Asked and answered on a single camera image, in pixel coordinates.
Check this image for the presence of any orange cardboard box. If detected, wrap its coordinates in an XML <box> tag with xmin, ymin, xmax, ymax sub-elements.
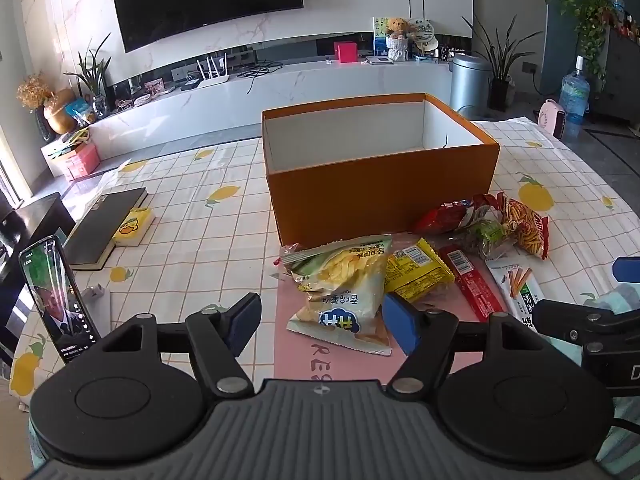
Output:
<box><xmin>261</xmin><ymin>92</ymin><xmax>501</xmax><ymax>250</ymax></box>

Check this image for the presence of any smartphone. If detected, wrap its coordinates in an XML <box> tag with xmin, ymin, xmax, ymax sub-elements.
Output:
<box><xmin>19</xmin><ymin>235</ymin><xmax>103</xmax><ymax>365</ymax></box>

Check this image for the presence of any pink fan heater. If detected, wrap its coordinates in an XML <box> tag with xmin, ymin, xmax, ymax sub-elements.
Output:
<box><xmin>537</xmin><ymin>98</ymin><xmax>568</xmax><ymax>139</ymax></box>

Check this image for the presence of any yellow duck tissue pack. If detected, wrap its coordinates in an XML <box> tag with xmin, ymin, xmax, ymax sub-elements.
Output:
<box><xmin>112</xmin><ymin>207</ymin><xmax>156</xmax><ymax>247</ymax></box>

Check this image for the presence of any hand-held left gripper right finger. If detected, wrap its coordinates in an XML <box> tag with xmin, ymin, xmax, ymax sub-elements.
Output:
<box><xmin>382</xmin><ymin>292</ymin><xmax>543</xmax><ymax>395</ymax></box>

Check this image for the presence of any pale teal cloth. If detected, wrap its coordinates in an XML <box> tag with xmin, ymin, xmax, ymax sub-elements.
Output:
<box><xmin>597</xmin><ymin>284</ymin><xmax>638</xmax><ymax>313</ymax></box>

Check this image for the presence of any black television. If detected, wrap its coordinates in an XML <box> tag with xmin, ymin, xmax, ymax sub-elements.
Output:
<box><xmin>109</xmin><ymin>0</ymin><xmax>305</xmax><ymax>54</ymax></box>

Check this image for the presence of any yellow snack packet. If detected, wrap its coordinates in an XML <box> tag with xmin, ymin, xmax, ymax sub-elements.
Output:
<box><xmin>384</xmin><ymin>238</ymin><xmax>456</xmax><ymax>306</ymax></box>

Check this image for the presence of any green plant in glass vase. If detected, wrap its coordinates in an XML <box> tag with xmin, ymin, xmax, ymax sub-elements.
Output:
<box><xmin>64</xmin><ymin>34</ymin><xmax>112</xmax><ymax>120</ymax></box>

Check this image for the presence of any pink cardboard box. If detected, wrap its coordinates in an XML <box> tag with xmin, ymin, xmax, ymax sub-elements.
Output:
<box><xmin>64</xmin><ymin>142</ymin><xmax>101</xmax><ymax>181</ymax></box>

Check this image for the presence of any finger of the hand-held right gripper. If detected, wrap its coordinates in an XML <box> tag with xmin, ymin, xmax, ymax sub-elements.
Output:
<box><xmin>531</xmin><ymin>299</ymin><xmax>640</xmax><ymax>357</ymax></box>
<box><xmin>612</xmin><ymin>256</ymin><xmax>640</xmax><ymax>286</ymax></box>

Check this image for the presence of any hanging ivy plant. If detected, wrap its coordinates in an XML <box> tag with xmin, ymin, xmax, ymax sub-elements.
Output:
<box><xmin>517</xmin><ymin>0</ymin><xmax>618</xmax><ymax>81</ymax></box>

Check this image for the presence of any blue water jug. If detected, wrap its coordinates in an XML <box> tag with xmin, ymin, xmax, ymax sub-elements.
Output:
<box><xmin>557</xmin><ymin>55</ymin><xmax>592</xmax><ymax>142</ymax></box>

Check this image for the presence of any open carton with papers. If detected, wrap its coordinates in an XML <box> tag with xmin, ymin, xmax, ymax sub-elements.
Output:
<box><xmin>41</xmin><ymin>127</ymin><xmax>93</xmax><ymax>176</ymax></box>

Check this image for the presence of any white yellow chips bag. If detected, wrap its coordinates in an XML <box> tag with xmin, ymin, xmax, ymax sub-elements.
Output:
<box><xmin>274</xmin><ymin>235</ymin><xmax>393</xmax><ymax>357</ymax></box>

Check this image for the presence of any dark grey cabinet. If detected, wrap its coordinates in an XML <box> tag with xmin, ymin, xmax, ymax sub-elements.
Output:
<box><xmin>597</xmin><ymin>27</ymin><xmax>640</xmax><ymax>122</ymax></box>

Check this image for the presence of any white marble tv console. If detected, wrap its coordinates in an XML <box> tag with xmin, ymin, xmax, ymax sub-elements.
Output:
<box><xmin>42</xmin><ymin>57</ymin><xmax>453</xmax><ymax>171</ymax></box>

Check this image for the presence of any row of small bottles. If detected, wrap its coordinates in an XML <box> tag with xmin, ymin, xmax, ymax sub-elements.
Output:
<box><xmin>607</xmin><ymin>0</ymin><xmax>640</xmax><ymax>43</ymax></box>

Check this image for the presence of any blue patterned bag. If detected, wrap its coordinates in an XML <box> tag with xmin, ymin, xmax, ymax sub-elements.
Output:
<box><xmin>65</xmin><ymin>99</ymin><xmax>96</xmax><ymax>128</ymax></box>

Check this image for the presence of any red bar snack packet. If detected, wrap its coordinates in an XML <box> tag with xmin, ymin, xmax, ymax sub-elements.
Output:
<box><xmin>438</xmin><ymin>245</ymin><xmax>508</xmax><ymax>323</ymax></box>

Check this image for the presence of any black cable bundle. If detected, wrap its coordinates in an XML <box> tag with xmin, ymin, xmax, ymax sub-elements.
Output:
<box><xmin>237</xmin><ymin>60</ymin><xmax>283</xmax><ymax>96</ymax></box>

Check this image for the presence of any potted long leaf plant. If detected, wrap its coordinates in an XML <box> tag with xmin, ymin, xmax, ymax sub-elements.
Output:
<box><xmin>462</xmin><ymin>14</ymin><xmax>543</xmax><ymax>112</ymax></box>

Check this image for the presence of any dried flower bouquet in vase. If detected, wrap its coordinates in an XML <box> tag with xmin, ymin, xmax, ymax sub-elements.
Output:
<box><xmin>16</xmin><ymin>74</ymin><xmax>55</xmax><ymax>142</ymax></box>

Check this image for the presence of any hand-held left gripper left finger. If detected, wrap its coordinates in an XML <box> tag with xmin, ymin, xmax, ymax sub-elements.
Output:
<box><xmin>102</xmin><ymin>293</ymin><xmax>263</xmax><ymax>398</ymax></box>

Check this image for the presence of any white router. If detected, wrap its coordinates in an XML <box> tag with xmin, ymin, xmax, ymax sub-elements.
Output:
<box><xmin>196</xmin><ymin>52</ymin><xmax>231</xmax><ymax>88</ymax></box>

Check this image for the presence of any gold vase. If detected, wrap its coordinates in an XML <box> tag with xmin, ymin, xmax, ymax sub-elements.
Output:
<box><xmin>44</xmin><ymin>89</ymin><xmax>77</xmax><ymax>135</ymax></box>

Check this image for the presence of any black book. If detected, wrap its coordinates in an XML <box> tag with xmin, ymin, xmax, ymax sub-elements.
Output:
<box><xmin>62</xmin><ymin>187</ymin><xmax>148</xmax><ymax>268</ymax></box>

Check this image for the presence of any round printed hand fan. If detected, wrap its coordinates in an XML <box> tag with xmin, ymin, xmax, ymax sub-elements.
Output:
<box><xmin>407</xmin><ymin>19</ymin><xmax>436</xmax><ymax>53</ymax></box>

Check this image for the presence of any pink table mat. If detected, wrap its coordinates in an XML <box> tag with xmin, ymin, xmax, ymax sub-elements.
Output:
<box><xmin>272</xmin><ymin>260</ymin><xmax>496</xmax><ymax>386</ymax></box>

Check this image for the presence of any white stick snack packet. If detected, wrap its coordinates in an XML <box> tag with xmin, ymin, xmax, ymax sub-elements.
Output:
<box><xmin>485</xmin><ymin>257</ymin><xmax>546</xmax><ymax>333</ymax></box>

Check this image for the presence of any silver trash can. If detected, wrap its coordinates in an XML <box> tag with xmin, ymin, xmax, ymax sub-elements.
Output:
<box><xmin>449</xmin><ymin>54</ymin><xmax>493</xmax><ymax>113</ymax></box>

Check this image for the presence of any round glass side table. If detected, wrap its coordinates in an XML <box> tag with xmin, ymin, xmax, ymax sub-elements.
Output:
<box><xmin>455</xmin><ymin>104</ymin><xmax>493</xmax><ymax>122</ymax></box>

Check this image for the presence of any person's teal clothing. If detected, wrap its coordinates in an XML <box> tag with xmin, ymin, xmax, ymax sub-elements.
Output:
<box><xmin>595</xmin><ymin>392</ymin><xmax>640</xmax><ymax>466</ymax></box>

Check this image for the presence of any landscape picture card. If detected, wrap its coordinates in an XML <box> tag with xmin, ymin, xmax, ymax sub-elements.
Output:
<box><xmin>372</xmin><ymin>16</ymin><xmax>391</xmax><ymax>58</ymax></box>

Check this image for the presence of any green label snack packet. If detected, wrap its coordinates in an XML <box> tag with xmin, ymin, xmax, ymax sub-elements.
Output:
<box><xmin>457</xmin><ymin>217</ymin><xmax>516</xmax><ymax>261</ymax></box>

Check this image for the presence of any teddy bear in white basket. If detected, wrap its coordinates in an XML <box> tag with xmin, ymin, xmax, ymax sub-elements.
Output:
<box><xmin>384</xmin><ymin>16</ymin><xmax>413</xmax><ymax>63</ymax></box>

